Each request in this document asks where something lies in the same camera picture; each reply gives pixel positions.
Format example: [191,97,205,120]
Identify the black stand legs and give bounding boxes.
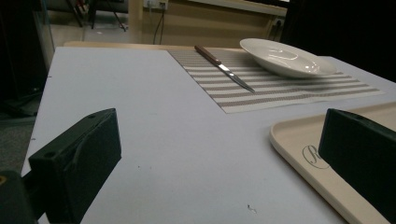
[64,0,129,33]

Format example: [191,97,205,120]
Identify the black cable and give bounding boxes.
[151,6,166,46]

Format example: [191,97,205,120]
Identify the wooden handled table knife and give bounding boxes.
[193,45,256,94]

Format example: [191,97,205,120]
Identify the striped placemat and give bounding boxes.
[167,49,386,115]

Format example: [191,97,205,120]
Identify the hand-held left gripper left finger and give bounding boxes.
[28,107,122,224]

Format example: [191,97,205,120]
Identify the white ceramic plate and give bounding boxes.
[239,37,338,79]

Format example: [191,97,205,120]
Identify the white wall socket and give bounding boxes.
[143,0,169,10]

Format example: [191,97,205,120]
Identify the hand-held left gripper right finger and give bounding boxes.
[318,108,396,224]

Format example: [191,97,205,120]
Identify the beige plastic tray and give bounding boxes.
[269,102,396,224]

